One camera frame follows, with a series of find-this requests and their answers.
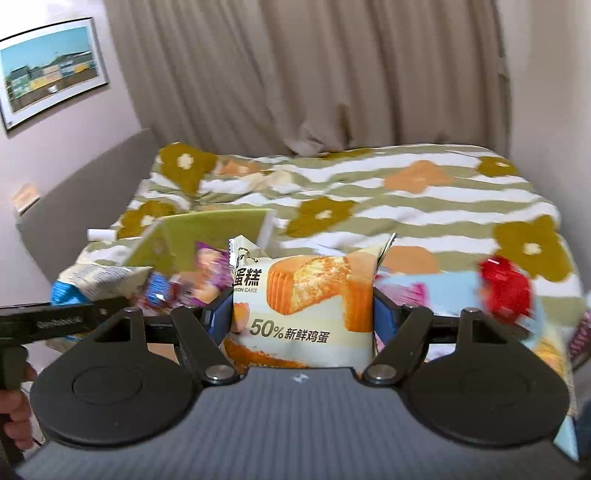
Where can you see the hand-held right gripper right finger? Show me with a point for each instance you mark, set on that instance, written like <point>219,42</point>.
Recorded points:
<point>383,318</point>

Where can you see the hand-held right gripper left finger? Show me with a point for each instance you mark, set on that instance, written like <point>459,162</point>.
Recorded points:
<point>222,316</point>

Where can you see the blue white snack bag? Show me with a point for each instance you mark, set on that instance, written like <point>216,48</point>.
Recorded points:
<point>101,279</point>

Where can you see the white cake snack packet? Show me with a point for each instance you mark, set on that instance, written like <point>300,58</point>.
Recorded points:
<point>304,300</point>

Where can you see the green cardboard box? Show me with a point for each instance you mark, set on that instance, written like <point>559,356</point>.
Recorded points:
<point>203,235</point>

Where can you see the person's left hand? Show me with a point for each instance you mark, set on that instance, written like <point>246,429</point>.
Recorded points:
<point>16,415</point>

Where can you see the purple snack packet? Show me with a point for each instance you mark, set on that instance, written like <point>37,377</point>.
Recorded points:
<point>210,267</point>

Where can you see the red blue snack packet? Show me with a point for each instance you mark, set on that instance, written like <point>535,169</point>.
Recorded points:
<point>159,290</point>

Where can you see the green striped floral blanket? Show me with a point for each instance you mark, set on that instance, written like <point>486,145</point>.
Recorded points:
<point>415,198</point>

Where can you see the grey headboard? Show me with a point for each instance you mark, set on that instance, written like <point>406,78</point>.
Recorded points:
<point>78,194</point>

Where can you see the purple striped packet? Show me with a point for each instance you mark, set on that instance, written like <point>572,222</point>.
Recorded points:
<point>581,339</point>

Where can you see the beige curtain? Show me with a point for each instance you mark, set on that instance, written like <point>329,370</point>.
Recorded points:
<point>300,69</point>

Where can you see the small wall tag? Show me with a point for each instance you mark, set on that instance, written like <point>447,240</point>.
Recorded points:
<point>26,197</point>

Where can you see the framed wall picture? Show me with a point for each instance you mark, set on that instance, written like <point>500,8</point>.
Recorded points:
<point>46,74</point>

